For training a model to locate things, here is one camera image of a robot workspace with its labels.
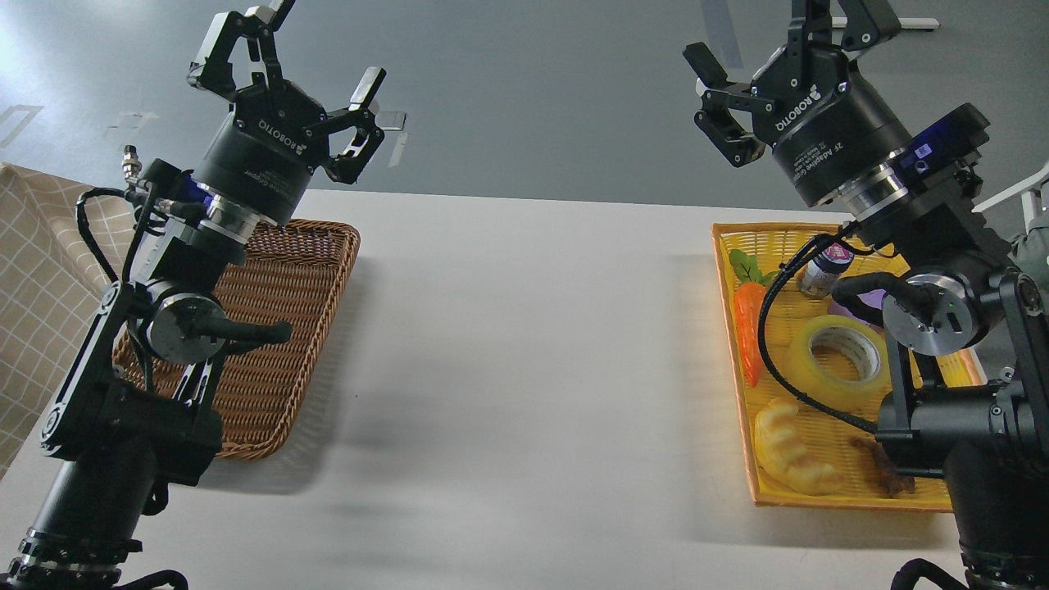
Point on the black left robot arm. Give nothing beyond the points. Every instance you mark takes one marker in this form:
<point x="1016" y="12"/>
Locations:
<point x="135" y="412"/>

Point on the beige checkered cloth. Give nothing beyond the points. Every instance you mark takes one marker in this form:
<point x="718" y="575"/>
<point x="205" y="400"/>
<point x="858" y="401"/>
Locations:
<point x="50" y="285"/>

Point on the white stand base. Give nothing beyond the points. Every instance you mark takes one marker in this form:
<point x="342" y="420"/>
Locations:
<point x="917" y="23"/>

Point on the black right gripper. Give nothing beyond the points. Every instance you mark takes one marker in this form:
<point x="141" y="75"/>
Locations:
<point x="836" y="123"/>

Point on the small dark-lidded jar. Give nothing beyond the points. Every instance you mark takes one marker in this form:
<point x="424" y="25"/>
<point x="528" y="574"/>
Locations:
<point x="821" y="273"/>

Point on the toy croissant bread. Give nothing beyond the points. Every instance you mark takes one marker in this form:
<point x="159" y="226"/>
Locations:
<point x="781" y="451"/>

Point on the yellow tape roll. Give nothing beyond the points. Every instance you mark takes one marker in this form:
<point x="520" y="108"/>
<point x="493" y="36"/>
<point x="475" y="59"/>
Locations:
<point x="839" y="362"/>

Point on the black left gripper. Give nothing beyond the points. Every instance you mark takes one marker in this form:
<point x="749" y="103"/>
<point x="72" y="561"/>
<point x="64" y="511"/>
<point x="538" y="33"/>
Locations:
<point x="262" y="156"/>

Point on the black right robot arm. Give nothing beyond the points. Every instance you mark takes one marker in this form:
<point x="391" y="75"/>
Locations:
<point x="965" y="329"/>

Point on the person in grey clothes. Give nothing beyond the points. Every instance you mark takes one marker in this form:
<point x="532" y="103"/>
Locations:
<point x="1029" y="251"/>

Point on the purple foam block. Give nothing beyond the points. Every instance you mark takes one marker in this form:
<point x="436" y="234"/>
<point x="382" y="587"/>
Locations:
<point x="867" y="310"/>

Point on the brown toy animal figure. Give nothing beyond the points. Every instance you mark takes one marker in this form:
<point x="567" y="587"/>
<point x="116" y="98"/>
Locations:
<point x="891" y="482"/>

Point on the orange toy carrot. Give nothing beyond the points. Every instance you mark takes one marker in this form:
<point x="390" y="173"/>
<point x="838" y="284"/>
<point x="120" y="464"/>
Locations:
<point x="746" y="307"/>

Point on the brown wicker basket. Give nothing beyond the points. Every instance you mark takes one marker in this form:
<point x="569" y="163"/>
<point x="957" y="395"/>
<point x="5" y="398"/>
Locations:
<point x="296" y="275"/>

